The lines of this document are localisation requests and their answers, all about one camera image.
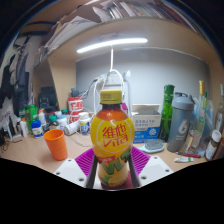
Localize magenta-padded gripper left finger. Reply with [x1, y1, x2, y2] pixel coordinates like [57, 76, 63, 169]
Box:
[53, 147, 98, 190]

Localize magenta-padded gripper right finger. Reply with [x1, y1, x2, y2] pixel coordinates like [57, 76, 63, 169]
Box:
[128, 145, 174, 189]

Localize yellow-capped yellow drink bottle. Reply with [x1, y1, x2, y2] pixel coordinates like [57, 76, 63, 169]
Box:
[89, 89, 136, 188]

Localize light blue hairbrush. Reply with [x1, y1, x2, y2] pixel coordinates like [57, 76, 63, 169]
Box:
[138, 138, 166, 154]

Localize orange plastic cup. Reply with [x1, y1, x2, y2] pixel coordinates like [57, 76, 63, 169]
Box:
[43, 129, 69, 162]

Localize white tube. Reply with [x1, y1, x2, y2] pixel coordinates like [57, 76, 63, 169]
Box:
[173, 156, 195, 164]

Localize pink pen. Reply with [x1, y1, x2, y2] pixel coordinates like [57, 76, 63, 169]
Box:
[175, 151, 202, 159]

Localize white and blue carton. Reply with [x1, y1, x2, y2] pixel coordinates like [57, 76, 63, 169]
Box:
[131, 103, 163, 144]

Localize white pill bottle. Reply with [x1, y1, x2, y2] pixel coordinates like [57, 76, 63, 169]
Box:
[78, 112, 92, 136]

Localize grey shaker bottle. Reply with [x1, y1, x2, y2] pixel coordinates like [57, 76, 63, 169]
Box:
[166, 92, 195, 153]

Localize blue-capped white bottle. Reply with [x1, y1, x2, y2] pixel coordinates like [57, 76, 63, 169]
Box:
[30, 119, 44, 139]

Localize green bottle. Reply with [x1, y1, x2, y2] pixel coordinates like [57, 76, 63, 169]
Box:
[158, 84, 176, 143]

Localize brown jar with white lid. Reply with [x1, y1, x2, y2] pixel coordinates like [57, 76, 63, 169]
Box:
[204, 129, 223, 161]

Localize red and white canister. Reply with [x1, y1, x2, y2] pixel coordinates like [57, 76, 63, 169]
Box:
[67, 96, 84, 124]

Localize yellow-capped glass bottle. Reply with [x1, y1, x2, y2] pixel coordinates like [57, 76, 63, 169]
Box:
[182, 80, 207, 154]

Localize green container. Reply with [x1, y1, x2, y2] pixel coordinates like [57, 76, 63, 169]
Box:
[24, 104, 39, 131]

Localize black backpack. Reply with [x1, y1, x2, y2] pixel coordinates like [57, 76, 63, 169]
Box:
[37, 86, 59, 111]

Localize hanging dark clothes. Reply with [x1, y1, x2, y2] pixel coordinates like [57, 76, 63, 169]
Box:
[0, 34, 34, 116]

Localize white light bar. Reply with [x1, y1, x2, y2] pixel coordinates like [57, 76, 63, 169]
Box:
[76, 37, 149, 54]

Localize white cable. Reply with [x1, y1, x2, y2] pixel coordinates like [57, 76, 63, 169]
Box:
[78, 46, 133, 148]

